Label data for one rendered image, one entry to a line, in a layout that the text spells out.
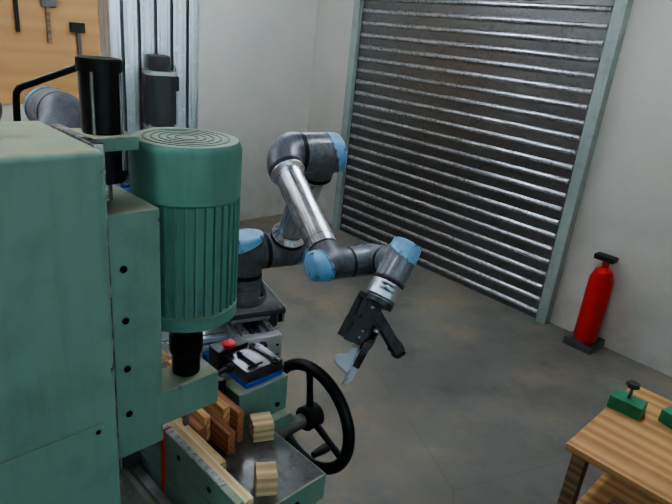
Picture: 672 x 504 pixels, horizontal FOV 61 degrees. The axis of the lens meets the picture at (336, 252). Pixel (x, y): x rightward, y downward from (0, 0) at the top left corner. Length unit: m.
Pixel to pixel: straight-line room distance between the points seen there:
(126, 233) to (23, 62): 3.46
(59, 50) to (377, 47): 2.27
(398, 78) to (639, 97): 1.77
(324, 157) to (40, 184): 0.99
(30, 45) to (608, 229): 3.75
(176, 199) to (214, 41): 3.97
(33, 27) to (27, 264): 3.56
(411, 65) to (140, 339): 3.81
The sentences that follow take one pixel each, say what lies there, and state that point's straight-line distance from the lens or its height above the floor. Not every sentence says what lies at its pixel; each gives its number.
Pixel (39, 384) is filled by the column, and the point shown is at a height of 1.22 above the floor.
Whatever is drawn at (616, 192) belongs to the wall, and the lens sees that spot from 3.78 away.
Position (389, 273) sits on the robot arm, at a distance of 1.32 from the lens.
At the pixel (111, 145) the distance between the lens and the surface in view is 0.86.
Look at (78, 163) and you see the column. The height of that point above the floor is 1.51.
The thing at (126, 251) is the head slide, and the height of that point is 1.36.
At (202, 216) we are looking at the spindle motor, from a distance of 0.91.
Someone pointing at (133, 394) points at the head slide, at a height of 1.12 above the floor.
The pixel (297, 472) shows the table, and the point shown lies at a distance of 1.17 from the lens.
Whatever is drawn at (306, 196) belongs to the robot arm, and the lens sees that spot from 1.46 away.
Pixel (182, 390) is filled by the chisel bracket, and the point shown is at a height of 1.06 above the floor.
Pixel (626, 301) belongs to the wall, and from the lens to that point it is 3.88.
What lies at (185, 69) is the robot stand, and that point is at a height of 1.53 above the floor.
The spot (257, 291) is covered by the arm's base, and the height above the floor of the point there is 0.87.
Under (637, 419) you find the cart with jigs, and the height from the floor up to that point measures 0.53.
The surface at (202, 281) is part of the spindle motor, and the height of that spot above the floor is 1.29.
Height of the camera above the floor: 1.69
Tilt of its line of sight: 21 degrees down
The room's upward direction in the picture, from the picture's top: 6 degrees clockwise
